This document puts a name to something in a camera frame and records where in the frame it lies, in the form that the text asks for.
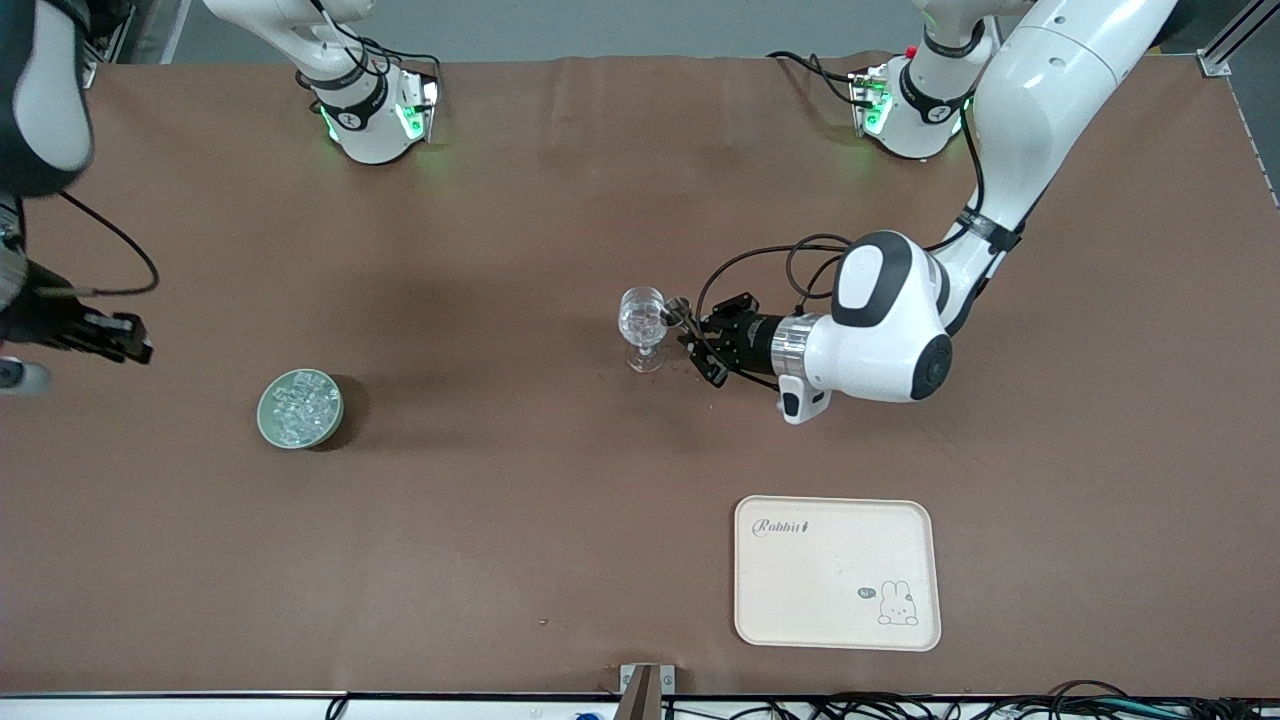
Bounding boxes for clear stemmed wine glass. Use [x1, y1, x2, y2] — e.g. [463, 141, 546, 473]
[618, 286, 669, 374]

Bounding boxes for clear ice cubes heap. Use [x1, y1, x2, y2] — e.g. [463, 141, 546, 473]
[265, 372, 337, 446]

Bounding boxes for pale green round bowl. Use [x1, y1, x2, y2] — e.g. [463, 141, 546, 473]
[257, 369, 344, 450]

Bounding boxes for cream rabbit print tray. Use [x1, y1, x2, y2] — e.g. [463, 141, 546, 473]
[734, 496, 942, 652]

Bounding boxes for brown table cover mat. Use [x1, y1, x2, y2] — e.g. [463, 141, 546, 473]
[0, 52, 1280, 697]

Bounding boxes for black left arm base cable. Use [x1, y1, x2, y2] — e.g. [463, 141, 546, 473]
[767, 50, 871, 109]

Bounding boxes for black arm base cable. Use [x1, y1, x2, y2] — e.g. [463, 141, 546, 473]
[318, 0, 443, 86]
[767, 50, 871, 109]

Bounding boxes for aluminium frame profile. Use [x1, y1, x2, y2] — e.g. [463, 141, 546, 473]
[78, 0, 136, 89]
[1195, 0, 1280, 79]

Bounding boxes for grey metal camera mount bracket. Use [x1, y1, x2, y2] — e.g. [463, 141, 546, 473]
[615, 663, 676, 720]

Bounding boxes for black cable bundle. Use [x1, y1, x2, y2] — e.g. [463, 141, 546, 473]
[660, 680, 1280, 720]

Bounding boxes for black right arm base cable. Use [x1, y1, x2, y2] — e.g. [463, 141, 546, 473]
[318, 0, 443, 86]

